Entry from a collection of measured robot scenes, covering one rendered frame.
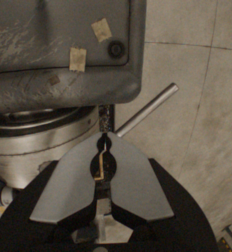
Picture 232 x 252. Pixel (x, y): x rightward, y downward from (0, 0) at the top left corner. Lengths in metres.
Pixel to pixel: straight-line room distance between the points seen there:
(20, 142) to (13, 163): 0.05
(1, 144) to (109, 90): 0.20
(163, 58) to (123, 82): 1.47
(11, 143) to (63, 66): 0.16
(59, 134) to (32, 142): 0.05
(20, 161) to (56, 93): 0.15
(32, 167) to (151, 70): 1.48
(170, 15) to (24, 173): 1.68
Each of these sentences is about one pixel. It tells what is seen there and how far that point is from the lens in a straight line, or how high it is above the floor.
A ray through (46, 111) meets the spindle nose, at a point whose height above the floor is 1.17.
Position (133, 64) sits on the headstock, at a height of 1.25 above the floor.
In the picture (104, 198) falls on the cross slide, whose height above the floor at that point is 0.97.
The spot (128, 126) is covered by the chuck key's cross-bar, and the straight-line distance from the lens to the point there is 0.18.
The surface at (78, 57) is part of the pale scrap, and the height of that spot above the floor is 1.26.
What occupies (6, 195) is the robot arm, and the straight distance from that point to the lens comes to 0.64.
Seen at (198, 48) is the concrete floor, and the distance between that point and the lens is 1.92.
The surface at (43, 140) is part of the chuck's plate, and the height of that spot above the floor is 1.23.
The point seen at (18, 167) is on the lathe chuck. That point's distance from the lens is 0.31.
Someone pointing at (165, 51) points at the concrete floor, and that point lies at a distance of 1.67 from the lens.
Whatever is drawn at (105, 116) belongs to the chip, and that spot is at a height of 0.60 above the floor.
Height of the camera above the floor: 1.45
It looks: 59 degrees down
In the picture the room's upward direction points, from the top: 155 degrees clockwise
